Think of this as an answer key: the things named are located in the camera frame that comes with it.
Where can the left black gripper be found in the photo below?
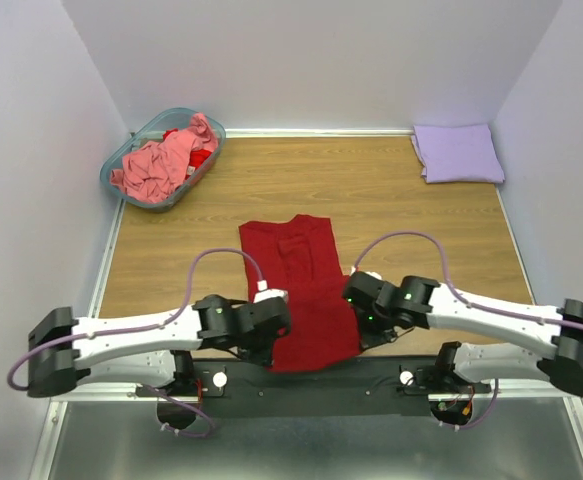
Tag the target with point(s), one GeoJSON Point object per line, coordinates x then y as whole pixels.
{"type": "Point", "coordinates": [263, 357]}

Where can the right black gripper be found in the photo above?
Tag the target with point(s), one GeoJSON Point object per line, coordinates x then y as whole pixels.
{"type": "Point", "coordinates": [366, 336]}

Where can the dark red t shirt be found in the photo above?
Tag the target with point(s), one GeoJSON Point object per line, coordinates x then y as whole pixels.
{"type": "Point", "coordinates": [300, 256]}

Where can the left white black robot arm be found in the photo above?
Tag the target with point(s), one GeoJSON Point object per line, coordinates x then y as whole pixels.
{"type": "Point", "coordinates": [67, 352]}

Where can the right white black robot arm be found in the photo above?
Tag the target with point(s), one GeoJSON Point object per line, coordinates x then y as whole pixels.
{"type": "Point", "coordinates": [530, 342]}

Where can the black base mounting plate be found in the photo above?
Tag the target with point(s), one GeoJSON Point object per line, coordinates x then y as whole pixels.
{"type": "Point", "coordinates": [364, 385]}

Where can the folded lavender t shirt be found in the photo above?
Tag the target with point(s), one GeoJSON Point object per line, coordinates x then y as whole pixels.
{"type": "Point", "coordinates": [457, 154]}

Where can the pink t shirt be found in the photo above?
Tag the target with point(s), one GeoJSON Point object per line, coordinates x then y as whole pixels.
{"type": "Point", "coordinates": [163, 160]}

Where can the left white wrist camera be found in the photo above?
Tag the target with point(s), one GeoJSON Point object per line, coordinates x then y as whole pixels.
{"type": "Point", "coordinates": [265, 292]}

